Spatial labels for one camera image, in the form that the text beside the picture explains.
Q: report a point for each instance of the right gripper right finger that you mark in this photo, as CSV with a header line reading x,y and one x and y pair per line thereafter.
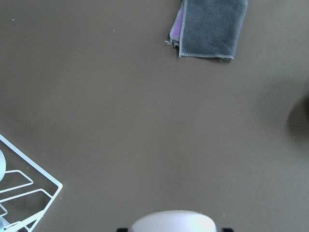
x,y
227,230

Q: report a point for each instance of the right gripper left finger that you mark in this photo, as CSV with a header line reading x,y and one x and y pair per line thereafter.
x,y
123,230

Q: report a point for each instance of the pink cup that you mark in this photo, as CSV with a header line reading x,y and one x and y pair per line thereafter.
x,y
174,221

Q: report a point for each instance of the grey cloth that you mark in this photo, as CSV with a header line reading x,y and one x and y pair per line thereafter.
x,y
211,28

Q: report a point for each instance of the white wire cup holder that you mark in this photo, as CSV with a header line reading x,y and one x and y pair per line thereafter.
x,y
26,190

